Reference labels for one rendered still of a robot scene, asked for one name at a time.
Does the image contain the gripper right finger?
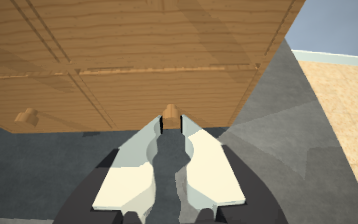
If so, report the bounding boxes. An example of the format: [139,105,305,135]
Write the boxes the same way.
[180,115,288,224]

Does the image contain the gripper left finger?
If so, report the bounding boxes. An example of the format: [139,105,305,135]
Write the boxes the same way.
[52,115,163,224]

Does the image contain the brown wooden chest of drawers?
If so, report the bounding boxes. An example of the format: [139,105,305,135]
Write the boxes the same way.
[0,0,306,133]

